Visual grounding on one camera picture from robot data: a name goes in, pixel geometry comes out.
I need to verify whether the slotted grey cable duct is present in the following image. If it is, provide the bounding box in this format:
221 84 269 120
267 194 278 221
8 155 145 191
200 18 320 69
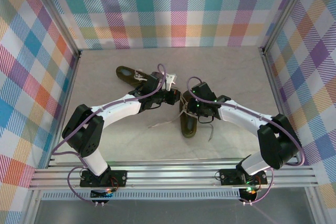
41 190 244 200

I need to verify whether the white shoelace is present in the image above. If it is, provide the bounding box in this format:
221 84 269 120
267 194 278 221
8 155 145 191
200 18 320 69
133 68 148 82
148 95 215 142

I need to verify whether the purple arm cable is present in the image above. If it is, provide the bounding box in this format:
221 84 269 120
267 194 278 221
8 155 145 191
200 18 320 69
186 76 306 205
51 63 169 205

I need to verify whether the olive green canvas shoe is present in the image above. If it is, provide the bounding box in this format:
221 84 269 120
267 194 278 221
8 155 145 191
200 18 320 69
179 91 198 139
115 66 152 92

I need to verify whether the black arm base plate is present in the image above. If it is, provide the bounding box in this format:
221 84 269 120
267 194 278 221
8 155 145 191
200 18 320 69
79 170 129 188
218 168 268 186

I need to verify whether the aluminium mounting rail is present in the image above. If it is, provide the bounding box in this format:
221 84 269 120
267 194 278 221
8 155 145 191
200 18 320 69
28 157 320 191

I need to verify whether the colourful plaid cloth panel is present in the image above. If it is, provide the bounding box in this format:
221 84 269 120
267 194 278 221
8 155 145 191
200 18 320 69
265 0 336 224
0 0 78 224
43 0 300 51

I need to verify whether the small circuit board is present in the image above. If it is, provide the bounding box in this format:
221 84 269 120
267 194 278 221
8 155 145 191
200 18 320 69
238 186 260 206
90 188 116 207

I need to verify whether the aluminium side rail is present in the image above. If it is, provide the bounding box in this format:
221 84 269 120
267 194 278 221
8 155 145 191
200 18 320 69
47 52 82 168
259 48 300 164

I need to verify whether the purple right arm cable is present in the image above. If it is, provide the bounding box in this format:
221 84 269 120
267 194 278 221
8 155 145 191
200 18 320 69
186 76 306 205

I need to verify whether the aluminium corner post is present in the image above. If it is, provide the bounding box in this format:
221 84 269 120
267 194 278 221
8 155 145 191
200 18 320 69
258 0 314 54
25 0 82 61

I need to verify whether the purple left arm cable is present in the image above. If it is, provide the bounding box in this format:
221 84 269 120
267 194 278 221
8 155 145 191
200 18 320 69
51 63 169 205

